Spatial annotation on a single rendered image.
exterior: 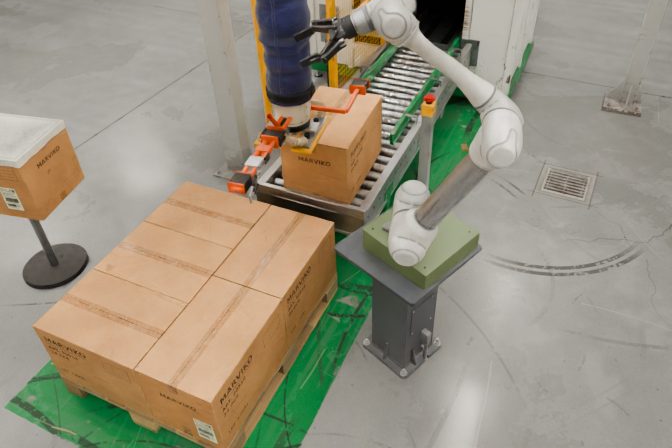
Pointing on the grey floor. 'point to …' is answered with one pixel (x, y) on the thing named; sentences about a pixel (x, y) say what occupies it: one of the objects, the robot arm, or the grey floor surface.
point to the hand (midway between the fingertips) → (300, 50)
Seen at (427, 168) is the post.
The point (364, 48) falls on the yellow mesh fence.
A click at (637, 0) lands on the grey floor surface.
